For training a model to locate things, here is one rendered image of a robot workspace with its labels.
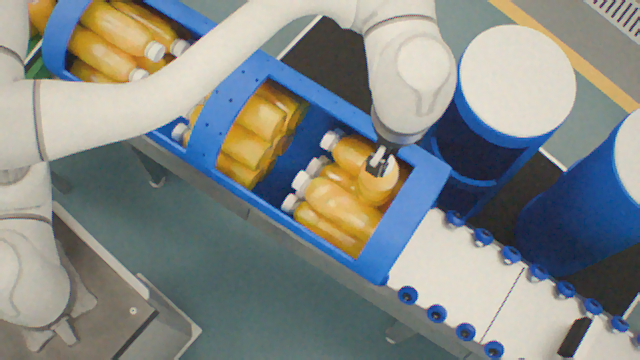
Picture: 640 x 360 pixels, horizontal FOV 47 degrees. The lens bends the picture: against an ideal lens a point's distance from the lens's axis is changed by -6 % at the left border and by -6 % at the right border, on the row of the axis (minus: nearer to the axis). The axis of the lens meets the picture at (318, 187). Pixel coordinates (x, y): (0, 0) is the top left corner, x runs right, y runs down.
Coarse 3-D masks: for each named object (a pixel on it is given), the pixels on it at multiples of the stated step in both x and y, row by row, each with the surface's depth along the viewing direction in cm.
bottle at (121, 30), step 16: (96, 0) 159; (80, 16) 158; (96, 16) 157; (112, 16) 157; (128, 16) 159; (96, 32) 159; (112, 32) 157; (128, 32) 156; (144, 32) 157; (128, 48) 157; (144, 48) 158
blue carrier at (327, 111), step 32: (64, 0) 154; (160, 0) 158; (64, 32) 154; (192, 32) 174; (64, 64) 170; (256, 64) 153; (224, 96) 149; (320, 96) 153; (160, 128) 171; (192, 128) 151; (224, 128) 149; (320, 128) 172; (352, 128) 168; (192, 160) 157; (288, 160) 174; (416, 160) 149; (256, 192) 168; (288, 192) 171; (416, 192) 145; (288, 224) 154; (384, 224) 144; (416, 224) 143; (384, 256) 146
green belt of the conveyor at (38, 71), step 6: (36, 36) 188; (30, 42) 187; (36, 42) 187; (30, 48) 187; (24, 60) 186; (36, 60) 186; (42, 60) 186; (36, 66) 185; (42, 66) 186; (30, 72) 185; (36, 72) 185; (42, 72) 185; (48, 72) 186; (30, 78) 185; (36, 78) 185; (42, 78) 185; (48, 78) 187
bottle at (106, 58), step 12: (72, 36) 161; (84, 36) 161; (96, 36) 161; (72, 48) 162; (84, 48) 160; (96, 48) 160; (108, 48) 160; (84, 60) 162; (96, 60) 160; (108, 60) 160; (120, 60) 160; (132, 60) 161; (108, 72) 160; (120, 72) 160; (132, 72) 160
